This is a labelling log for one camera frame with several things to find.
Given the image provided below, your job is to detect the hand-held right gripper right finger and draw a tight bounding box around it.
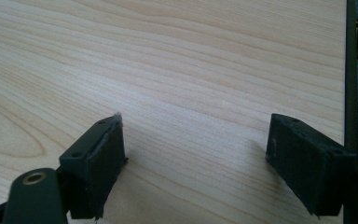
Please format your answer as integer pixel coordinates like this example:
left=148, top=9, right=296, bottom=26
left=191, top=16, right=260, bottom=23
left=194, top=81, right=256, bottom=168
left=265, top=113, right=358, bottom=217

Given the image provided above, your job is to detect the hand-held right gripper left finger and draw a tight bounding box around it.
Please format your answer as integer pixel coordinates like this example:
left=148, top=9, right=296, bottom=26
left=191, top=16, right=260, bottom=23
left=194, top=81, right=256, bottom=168
left=59, top=113, right=129, bottom=220

